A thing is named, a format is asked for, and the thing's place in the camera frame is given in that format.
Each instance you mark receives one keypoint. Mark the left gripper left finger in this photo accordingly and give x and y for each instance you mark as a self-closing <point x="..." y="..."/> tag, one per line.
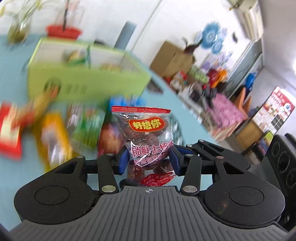
<point x="70" y="190"/>

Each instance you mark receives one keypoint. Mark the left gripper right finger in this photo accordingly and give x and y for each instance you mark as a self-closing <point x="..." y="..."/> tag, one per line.
<point x="228" y="193"/>

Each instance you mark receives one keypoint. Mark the yellow transparent snack pack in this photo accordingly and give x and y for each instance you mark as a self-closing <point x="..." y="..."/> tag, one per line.
<point x="52" y="140"/>

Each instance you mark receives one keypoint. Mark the green snack pack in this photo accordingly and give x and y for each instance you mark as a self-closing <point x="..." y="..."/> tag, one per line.
<point x="84" y="123"/>

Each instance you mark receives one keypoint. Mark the red dates snack pack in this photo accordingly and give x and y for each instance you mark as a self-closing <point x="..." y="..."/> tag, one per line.
<point x="148" y="137"/>

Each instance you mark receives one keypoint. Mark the red snack bag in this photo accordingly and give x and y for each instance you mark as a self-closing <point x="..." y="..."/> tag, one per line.
<point x="11" y="146"/>

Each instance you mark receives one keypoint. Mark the blue cookie snack pack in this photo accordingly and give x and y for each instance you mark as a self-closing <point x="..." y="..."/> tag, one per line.
<point x="129" y="100"/>

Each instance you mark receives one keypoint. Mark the green cardboard box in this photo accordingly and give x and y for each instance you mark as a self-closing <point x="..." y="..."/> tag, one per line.
<point x="83" y="71"/>

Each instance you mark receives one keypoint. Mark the blue paper fan decoration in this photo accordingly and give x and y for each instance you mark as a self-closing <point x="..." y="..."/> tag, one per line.
<point x="209" y="35"/>

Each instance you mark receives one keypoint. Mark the brown paper bag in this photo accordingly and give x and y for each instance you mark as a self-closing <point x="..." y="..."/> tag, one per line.
<point x="171" y="59"/>

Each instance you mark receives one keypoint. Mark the air conditioner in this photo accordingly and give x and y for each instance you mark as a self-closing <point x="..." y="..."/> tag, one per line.
<point x="249" y="14"/>

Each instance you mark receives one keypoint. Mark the red plastic basket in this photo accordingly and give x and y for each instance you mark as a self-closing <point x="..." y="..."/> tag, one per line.
<point x="57" y="31"/>

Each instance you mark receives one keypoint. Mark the grey cylinder speaker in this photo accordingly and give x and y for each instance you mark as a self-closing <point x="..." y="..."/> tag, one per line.
<point x="125" y="35"/>

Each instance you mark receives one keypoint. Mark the clear glass pitcher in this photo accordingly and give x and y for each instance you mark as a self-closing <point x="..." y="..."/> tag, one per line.
<point x="70" y="14"/>

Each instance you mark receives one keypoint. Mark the glass vase with plant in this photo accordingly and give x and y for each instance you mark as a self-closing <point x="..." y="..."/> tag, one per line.
<point x="21" y="13"/>

